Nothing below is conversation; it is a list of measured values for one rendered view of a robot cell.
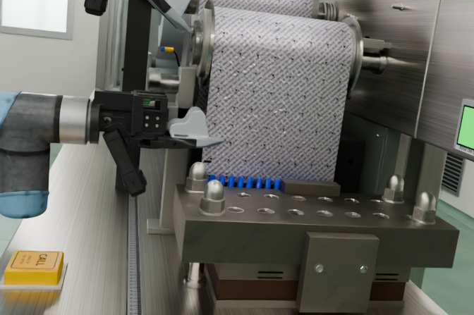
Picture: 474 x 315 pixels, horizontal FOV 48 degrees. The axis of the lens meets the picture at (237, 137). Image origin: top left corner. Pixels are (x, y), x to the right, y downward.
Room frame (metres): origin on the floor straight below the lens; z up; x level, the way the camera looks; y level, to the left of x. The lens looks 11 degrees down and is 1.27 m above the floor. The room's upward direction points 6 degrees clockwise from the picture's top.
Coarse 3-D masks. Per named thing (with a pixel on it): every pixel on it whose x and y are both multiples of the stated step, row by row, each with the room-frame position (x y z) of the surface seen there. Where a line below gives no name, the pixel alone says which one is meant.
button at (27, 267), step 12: (24, 252) 0.72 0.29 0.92; (36, 252) 0.73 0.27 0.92; (48, 252) 0.73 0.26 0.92; (60, 252) 0.74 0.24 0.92; (12, 264) 0.68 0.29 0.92; (24, 264) 0.69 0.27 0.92; (36, 264) 0.69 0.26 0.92; (48, 264) 0.70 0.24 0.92; (60, 264) 0.70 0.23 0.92; (12, 276) 0.67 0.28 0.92; (24, 276) 0.67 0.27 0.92; (36, 276) 0.67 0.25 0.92; (48, 276) 0.68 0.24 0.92
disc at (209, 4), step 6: (210, 0) 0.89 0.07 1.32; (210, 6) 0.88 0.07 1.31; (210, 12) 0.87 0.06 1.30; (210, 18) 0.87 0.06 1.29; (210, 24) 0.86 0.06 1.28; (210, 30) 0.85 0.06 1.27; (210, 36) 0.85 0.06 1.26; (210, 42) 0.84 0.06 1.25; (210, 48) 0.84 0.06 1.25; (210, 54) 0.84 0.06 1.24; (210, 60) 0.84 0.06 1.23; (204, 72) 0.88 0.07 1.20; (198, 78) 0.94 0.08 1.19; (204, 78) 0.87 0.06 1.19; (204, 84) 0.88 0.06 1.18
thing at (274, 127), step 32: (224, 96) 0.86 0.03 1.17; (256, 96) 0.87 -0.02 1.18; (288, 96) 0.88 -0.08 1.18; (320, 96) 0.89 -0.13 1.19; (224, 128) 0.86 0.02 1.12; (256, 128) 0.87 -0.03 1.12; (288, 128) 0.88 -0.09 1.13; (320, 128) 0.89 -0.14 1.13; (224, 160) 0.86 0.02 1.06; (256, 160) 0.87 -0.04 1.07; (288, 160) 0.88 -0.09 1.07; (320, 160) 0.90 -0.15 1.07
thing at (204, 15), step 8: (200, 16) 0.93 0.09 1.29; (208, 16) 0.88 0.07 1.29; (208, 24) 0.86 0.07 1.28; (208, 32) 0.86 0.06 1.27; (352, 32) 0.93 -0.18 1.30; (208, 40) 0.86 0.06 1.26; (352, 40) 0.92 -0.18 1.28; (208, 48) 0.86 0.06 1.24; (352, 56) 0.91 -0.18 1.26; (200, 64) 0.87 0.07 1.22; (352, 64) 0.91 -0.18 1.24; (200, 72) 0.88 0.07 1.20; (352, 72) 0.91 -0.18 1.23
